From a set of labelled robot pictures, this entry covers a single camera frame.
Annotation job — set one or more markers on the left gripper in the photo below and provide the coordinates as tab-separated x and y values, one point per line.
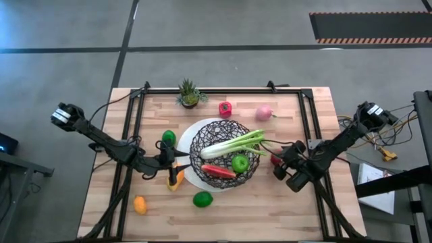
165	158

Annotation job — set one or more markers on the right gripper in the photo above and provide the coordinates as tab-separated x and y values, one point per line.
300	168

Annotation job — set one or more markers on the red tomato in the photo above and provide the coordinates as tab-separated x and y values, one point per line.
275	160

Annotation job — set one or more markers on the orange yellow pepper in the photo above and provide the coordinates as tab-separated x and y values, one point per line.
180	179

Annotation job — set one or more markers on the small green lime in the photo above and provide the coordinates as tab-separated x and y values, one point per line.
168	136

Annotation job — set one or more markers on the red watermelon slice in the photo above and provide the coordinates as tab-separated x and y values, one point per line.
218	171

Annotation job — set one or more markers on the green white celery stalk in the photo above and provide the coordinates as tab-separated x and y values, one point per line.
219	150

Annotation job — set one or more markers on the green apple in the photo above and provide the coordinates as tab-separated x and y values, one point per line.
240	163

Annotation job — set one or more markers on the large green lime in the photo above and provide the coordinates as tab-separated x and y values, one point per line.
202	199

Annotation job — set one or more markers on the small orange fruit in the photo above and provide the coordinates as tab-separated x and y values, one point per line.
140	205

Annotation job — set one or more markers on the red bell pepper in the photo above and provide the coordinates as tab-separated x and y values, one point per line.
225	110

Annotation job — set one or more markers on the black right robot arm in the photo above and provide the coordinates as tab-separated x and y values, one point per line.
341	141

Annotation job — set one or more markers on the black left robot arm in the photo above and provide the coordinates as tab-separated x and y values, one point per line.
101	141

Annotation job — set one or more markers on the pink peach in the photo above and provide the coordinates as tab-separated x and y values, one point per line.
263	113

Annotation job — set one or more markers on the small potted succulent plant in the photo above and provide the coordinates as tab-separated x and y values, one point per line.
189	96

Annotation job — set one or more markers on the white paper sheet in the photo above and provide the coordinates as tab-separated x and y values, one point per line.
376	189

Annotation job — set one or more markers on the yellow clamp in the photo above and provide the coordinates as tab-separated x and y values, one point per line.
388	155

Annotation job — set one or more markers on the black side cart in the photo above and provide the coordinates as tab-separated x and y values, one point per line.
423	121

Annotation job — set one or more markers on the grey metal shelf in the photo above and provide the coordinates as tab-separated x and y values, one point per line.
20	165

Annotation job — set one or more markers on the black hazard-striped floor mat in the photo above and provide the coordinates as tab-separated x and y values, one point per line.
371	27

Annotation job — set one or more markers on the black electronic device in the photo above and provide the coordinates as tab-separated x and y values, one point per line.
6	143

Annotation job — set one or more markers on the black frame clamp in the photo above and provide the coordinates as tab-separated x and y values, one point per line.
146	85
271	85

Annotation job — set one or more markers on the black metal table frame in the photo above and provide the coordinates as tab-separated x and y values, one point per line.
219	91

